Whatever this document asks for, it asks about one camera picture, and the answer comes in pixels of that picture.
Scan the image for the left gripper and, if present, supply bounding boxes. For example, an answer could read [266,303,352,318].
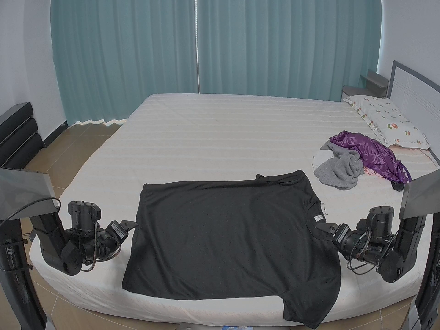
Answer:
[97,220,139,253]

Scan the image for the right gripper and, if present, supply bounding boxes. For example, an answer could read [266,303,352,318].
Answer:
[315,222,358,254]

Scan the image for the black T-shirt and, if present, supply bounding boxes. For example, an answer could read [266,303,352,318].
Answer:
[122,170,342,323]

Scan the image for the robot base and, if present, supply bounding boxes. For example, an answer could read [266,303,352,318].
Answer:
[180,324,256,330]

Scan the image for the grey garment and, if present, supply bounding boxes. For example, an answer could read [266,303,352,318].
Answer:
[313,146,366,189]

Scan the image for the white garment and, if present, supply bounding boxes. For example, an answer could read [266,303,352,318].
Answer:
[311,149,332,169]

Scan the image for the purple satin garment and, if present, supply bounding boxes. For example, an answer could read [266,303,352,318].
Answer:
[329,131,412,184]

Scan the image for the white printed pillow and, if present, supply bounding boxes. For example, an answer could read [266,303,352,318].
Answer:
[343,95,432,150]

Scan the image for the bed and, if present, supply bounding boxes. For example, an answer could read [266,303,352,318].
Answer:
[29,60,440,326]

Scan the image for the black chest of drawers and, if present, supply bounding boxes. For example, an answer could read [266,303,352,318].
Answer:
[0,102,44,170]

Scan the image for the grey bedside table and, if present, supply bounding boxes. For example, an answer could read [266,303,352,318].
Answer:
[342,69,389,99]

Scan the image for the blue-green curtain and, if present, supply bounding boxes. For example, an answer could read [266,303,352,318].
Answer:
[198,0,384,100]
[51,0,200,126]

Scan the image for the black cable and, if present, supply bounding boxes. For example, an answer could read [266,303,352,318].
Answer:
[6,198,62,220]

